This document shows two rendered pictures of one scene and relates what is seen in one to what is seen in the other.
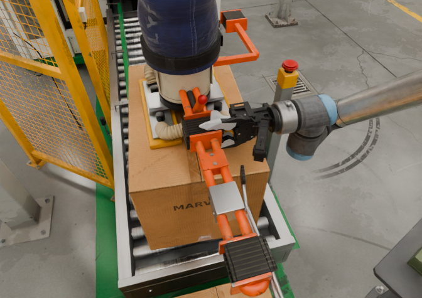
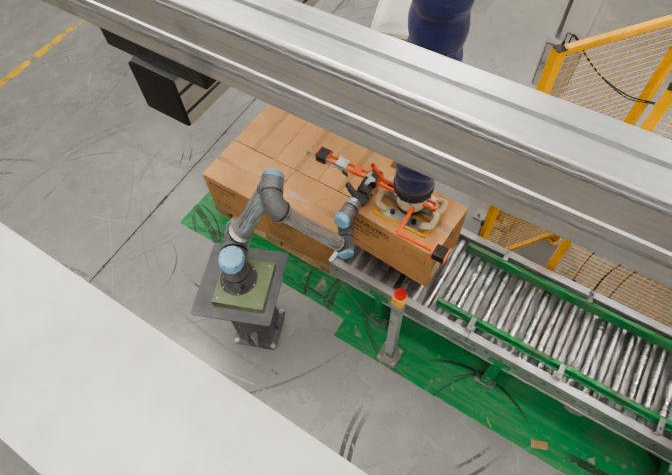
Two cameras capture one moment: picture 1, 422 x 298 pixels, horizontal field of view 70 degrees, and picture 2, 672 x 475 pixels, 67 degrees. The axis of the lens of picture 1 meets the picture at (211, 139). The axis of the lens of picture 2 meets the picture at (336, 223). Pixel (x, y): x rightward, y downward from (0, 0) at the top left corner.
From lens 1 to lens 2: 2.87 m
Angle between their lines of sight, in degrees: 69
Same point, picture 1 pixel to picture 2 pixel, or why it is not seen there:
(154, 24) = not seen: hidden behind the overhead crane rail
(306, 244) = (331, 341)
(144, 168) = (389, 172)
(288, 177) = (382, 388)
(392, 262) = (281, 263)
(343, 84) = not seen: outside the picture
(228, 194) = (342, 163)
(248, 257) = (323, 152)
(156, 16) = not seen: hidden behind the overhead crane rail
